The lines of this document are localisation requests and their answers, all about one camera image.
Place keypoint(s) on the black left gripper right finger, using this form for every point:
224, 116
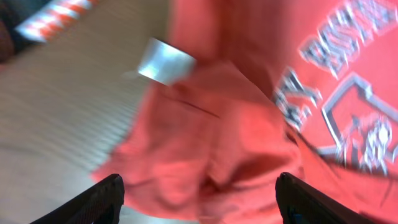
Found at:
300, 203

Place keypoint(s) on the black printed folded t-shirt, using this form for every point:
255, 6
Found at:
24, 22

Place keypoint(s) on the red soccer t-shirt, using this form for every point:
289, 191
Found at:
307, 87

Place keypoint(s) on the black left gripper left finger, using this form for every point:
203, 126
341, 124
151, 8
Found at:
100, 204

